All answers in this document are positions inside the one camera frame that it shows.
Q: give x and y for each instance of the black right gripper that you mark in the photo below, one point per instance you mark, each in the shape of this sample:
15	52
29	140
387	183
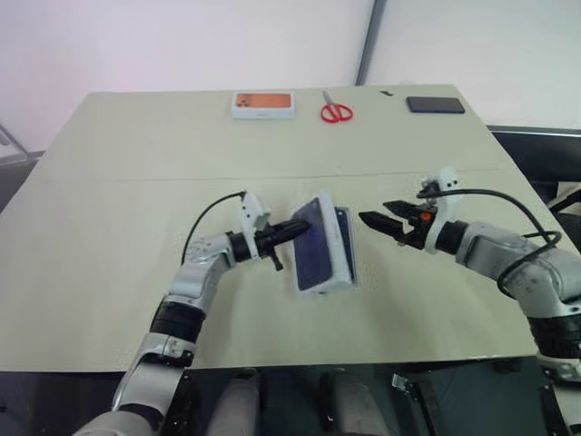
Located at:
420	231

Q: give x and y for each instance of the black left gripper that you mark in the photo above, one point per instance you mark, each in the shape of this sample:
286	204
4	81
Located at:
265	240

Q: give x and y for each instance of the blue smartphone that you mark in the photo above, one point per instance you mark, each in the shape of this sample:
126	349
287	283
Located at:
311	254

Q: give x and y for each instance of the white phone box bottom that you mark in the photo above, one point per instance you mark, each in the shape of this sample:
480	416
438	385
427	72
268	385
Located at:
336	245

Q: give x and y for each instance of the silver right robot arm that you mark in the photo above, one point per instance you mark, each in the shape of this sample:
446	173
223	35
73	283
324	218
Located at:
522	259

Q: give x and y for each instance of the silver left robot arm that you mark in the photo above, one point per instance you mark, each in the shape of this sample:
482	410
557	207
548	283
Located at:
186	290

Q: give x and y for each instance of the orange printed phone box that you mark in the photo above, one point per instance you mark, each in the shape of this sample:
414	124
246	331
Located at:
264	104

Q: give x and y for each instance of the dark flat smartphone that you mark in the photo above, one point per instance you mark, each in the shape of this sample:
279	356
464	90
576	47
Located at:
436	105

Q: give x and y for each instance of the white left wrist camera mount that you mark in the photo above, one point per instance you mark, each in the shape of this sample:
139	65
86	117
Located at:
252	213

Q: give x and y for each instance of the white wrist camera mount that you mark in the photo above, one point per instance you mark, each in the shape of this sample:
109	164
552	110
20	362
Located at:
447	195
252	213

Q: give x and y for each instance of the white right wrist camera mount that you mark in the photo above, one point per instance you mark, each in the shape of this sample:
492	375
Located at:
447	195

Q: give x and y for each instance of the white chair frame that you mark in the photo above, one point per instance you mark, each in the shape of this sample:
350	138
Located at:
567	197

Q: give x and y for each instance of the grey metal post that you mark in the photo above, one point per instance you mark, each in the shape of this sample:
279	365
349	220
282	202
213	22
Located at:
371	41

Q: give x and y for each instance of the black table leg bracket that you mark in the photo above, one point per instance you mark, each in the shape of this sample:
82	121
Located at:
420	399

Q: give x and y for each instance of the grey metal frame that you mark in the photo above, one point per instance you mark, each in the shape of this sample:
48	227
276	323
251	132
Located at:
18	156

